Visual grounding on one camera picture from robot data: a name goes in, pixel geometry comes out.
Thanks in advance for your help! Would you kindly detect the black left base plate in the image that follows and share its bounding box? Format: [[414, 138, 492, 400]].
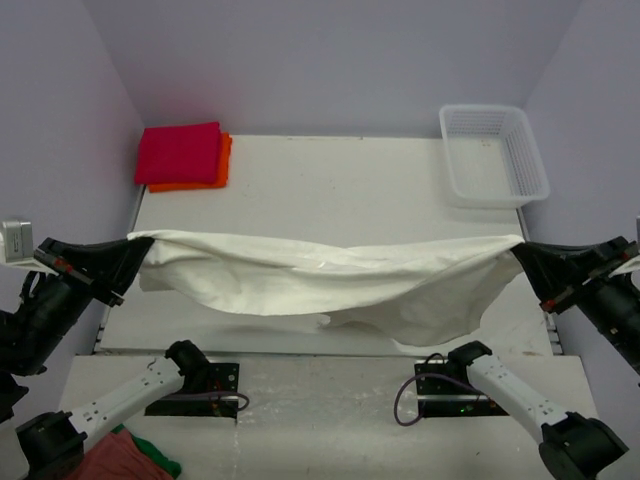
[[144, 361, 246, 420]]

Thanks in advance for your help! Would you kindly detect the folded pink t shirt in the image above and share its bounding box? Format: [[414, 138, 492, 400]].
[[134, 122, 221, 185]]

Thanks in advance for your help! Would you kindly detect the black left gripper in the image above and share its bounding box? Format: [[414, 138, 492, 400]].
[[2, 232, 157, 373]]

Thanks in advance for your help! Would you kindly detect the white t shirt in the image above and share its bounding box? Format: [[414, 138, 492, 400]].
[[127, 230, 524, 347]]

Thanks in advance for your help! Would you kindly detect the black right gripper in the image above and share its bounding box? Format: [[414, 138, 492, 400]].
[[510, 227, 640, 366]]

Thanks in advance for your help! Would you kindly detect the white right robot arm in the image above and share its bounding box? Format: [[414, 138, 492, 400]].
[[446, 236, 639, 479]]

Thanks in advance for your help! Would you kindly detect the white plastic basket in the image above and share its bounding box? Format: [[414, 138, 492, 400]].
[[439, 104, 550, 209]]

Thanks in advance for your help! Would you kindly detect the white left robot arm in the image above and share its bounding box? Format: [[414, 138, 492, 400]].
[[1, 237, 209, 479]]

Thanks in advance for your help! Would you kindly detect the folded orange t shirt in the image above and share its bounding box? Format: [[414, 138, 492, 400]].
[[147, 132, 233, 194]]

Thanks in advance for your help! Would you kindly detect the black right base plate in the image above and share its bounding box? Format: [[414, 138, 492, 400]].
[[414, 354, 507, 418]]

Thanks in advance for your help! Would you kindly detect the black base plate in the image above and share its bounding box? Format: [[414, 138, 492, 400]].
[[414, 354, 507, 418], [144, 361, 246, 420]]

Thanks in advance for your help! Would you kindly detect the green cloth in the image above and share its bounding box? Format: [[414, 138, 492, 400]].
[[112, 424, 183, 479]]

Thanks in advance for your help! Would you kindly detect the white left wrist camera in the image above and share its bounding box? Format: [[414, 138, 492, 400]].
[[1, 219, 34, 264]]

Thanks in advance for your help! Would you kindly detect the salmon pink cloth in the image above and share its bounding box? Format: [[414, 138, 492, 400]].
[[68, 432, 171, 480]]

